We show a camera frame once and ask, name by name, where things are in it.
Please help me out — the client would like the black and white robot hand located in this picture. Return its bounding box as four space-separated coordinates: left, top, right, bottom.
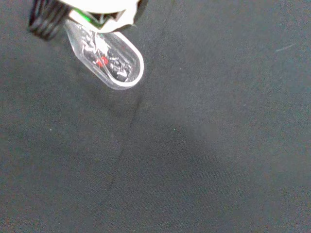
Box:
27 0 149 41

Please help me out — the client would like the black bench cloth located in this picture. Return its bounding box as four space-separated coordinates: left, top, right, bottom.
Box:
0 0 311 233

